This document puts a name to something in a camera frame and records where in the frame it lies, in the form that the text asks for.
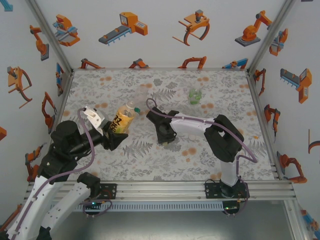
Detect clear bottle with green label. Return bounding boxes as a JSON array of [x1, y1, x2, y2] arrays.
[[188, 86, 203, 106]]

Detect aluminium right corner post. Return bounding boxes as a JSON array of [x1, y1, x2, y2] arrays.
[[246, 0, 298, 73]]

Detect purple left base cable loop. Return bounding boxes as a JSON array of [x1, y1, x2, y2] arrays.
[[78, 198, 113, 219]]

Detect right controller board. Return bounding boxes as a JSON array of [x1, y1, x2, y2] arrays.
[[223, 202, 241, 211]]

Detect clear bottle with green ring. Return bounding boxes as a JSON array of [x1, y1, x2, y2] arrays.
[[133, 84, 154, 116]]

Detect controller board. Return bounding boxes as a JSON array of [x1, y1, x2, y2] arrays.
[[83, 199, 106, 210], [223, 202, 241, 211]]

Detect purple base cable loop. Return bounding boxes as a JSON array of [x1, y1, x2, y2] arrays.
[[223, 196, 251, 218], [78, 198, 113, 219]]

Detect grey slotted cable duct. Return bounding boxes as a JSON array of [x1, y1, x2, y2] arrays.
[[49, 201, 225, 213]]

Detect aluminium frame leg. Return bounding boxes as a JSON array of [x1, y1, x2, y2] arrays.
[[283, 199, 311, 240]]

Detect aluminium right side rail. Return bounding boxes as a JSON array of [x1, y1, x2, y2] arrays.
[[246, 69, 285, 181]]

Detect aluminium corner post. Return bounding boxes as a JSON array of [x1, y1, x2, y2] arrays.
[[246, 0, 298, 73], [24, 0, 75, 73]]

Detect floral patterned table mat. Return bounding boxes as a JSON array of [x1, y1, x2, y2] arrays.
[[48, 68, 282, 182]]

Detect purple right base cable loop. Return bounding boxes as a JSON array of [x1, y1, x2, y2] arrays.
[[223, 196, 251, 218]]

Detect aluminium left corner post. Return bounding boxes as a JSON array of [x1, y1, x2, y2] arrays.
[[24, 0, 75, 73]]

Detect left controller board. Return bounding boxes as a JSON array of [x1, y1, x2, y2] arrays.
[[83, 199, 106, 210]]

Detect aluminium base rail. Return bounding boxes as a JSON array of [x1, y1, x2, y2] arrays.
[[27, 180, 295, 201]]

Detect yellow tea bottle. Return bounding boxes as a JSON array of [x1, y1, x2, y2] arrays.
[[114, 101, 137, 135]]

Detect aluminium left side rail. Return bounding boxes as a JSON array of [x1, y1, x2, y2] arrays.
[[46, 71, 75, 151]]

